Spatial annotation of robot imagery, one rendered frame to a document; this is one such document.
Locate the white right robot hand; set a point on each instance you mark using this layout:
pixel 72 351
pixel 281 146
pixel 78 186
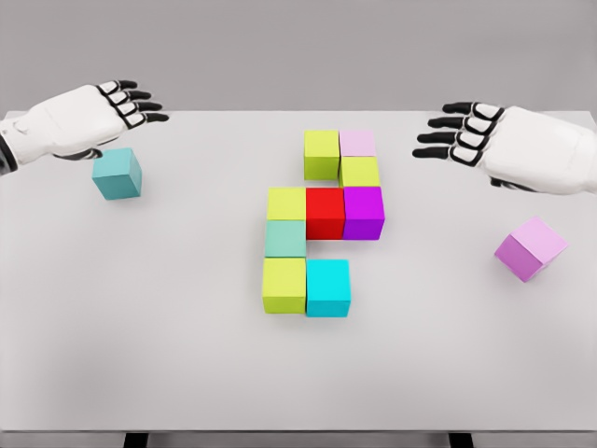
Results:
pixel 527 144

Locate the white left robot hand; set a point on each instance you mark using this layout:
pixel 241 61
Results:
pixel 79 119

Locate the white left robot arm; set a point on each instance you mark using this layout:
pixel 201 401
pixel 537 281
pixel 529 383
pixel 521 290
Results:
pixel 9 144

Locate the teal cube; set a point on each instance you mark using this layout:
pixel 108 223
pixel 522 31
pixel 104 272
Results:
pixel 117 173

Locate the pink cube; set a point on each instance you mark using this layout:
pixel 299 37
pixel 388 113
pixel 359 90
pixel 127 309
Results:
pixel 529 249
pixel 358 143

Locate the yellow-green cube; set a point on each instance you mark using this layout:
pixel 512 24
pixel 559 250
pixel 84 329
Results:
pixel 321 154
pixel 286 203
pixel 360 172
pixel 283 284

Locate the purple cube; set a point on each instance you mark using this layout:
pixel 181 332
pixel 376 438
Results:
pixel 364 212

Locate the red cube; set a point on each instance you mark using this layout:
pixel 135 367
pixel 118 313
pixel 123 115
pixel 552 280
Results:
pixel 324 212

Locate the mint green cube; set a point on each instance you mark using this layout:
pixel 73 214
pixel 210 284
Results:
pixel 285 239

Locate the cyan cube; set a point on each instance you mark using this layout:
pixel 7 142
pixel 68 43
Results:
pixel 327 287

